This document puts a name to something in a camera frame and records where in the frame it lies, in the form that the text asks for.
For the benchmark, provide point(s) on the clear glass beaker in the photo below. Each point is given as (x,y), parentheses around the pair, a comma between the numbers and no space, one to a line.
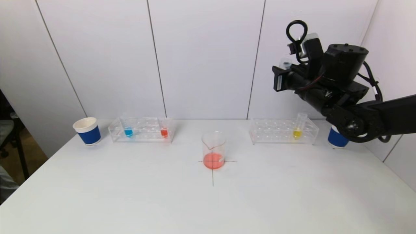
(213,161)

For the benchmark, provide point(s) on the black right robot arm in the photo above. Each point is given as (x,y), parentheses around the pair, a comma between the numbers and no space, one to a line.
(344,61)

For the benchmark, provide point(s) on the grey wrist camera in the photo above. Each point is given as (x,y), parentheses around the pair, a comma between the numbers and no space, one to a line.
(310,44)

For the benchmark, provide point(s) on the clear tube, red pigment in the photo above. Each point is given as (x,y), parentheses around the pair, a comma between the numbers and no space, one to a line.
(164,133)

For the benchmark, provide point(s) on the blue white paper cup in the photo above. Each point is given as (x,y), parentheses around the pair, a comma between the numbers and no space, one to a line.
(89,135)
(336,139)

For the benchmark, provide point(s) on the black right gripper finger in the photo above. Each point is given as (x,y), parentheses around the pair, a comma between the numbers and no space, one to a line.
(281,69)

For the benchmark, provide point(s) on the white-labelled clear plastic tube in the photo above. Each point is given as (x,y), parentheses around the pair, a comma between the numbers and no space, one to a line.
(286,64)

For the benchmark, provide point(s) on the clear acrylic tube rack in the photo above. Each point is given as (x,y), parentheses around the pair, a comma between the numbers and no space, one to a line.
(276,133)
(146,133)

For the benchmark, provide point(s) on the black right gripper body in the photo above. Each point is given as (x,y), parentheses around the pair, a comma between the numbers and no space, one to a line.
(278,80)

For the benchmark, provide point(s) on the clear tube, blue pigment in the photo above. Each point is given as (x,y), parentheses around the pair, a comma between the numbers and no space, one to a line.
(128,132)

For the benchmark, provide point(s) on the clear tube, yellow pigment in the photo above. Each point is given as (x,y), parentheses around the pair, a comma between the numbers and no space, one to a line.
(296,133)

